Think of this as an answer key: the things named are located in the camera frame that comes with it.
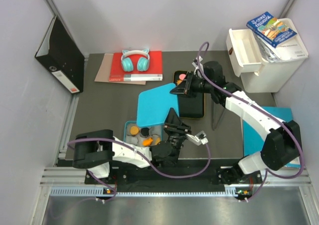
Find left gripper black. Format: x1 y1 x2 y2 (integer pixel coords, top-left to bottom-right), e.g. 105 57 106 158
163 107 191 165

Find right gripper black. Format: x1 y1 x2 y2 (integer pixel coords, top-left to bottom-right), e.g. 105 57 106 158
172 71 214 99

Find orange round cookie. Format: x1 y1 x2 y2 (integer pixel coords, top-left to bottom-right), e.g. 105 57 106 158
155 138 161 145
130 126 140 136

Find teal tin lid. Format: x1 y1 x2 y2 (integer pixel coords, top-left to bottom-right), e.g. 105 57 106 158
137 83 179 127

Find black round cookie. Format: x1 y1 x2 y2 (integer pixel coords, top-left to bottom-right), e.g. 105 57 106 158
141 127 150 137

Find orange fish cookie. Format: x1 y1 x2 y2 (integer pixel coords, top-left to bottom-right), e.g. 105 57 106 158
142 138 154 147

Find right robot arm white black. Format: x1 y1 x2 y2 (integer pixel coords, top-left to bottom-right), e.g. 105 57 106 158
170 61 305 184

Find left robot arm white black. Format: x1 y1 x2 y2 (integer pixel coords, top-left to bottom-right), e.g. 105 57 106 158
72 108 191 184

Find pink round cookie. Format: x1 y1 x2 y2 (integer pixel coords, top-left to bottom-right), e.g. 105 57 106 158
179 74 186 80

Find black cookie tray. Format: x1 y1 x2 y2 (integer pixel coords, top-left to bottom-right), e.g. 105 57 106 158
173 70 206 120

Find teal cookie tin box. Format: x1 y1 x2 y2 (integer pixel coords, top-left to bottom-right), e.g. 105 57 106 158
124 121 163 148

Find red book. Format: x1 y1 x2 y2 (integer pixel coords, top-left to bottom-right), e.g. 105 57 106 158
109 49 163 82

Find teal cat ear headphones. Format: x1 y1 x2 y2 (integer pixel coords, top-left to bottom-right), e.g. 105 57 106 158
121 49 150 72

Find white drawer unit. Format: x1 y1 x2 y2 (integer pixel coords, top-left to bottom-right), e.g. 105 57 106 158
226 29 309 93

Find brown cardboard folder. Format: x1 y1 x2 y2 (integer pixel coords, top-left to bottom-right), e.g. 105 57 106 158
94 53 146 85

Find blue folder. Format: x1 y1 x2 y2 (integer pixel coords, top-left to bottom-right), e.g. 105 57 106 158
243 106 293 156

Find blue paperback book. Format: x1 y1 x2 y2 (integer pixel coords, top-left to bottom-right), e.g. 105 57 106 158
246 11 297 48

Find white booklet stack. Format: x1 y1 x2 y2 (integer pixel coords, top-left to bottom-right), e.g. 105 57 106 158
254 35 307 63

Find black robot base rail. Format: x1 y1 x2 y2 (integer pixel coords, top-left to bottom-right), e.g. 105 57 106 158
84 157 262 193

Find black ring binder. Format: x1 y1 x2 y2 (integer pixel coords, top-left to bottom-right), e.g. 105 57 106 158
34 16 85 94

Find grey cable duct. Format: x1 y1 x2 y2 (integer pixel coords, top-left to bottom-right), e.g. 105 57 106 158
50 187 243 197

